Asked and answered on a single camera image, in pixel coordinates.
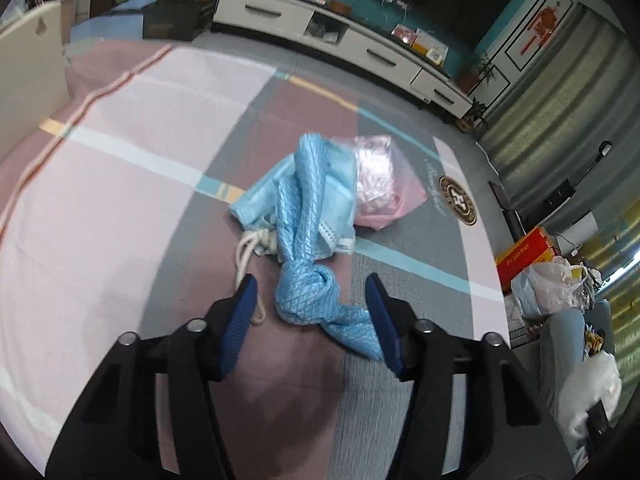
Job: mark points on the white tv cabinet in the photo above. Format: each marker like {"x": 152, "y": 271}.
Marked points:
{"x": 324, "y": 31}

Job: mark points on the potted plant by cabinet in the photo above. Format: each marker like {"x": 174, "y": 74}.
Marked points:
{"x": 476, "y": 69}

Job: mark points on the light blue mesh cloth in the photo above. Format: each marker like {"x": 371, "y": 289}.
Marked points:
{"x": 302, "y": 211}

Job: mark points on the white storage box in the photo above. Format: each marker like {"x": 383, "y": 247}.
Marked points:
{"x": 33, "y": 82}

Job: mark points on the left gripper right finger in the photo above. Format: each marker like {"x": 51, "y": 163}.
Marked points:
{"x": 508, "y": 431}

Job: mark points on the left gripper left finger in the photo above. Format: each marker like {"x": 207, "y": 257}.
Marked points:
{"x": 112, "y": 433}

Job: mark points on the red chinese knot decoration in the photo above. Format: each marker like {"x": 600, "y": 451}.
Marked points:
{"x": 542, "y": 25}

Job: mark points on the pink plastic bag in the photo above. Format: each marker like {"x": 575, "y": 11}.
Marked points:
{"x": 387, "y": 186}

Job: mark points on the white trash bag on floor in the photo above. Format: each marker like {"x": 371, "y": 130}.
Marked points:
{"x": 545, "y": 288}

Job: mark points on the red orange carton box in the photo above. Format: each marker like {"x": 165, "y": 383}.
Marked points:
{"x": 535, "y": 247}

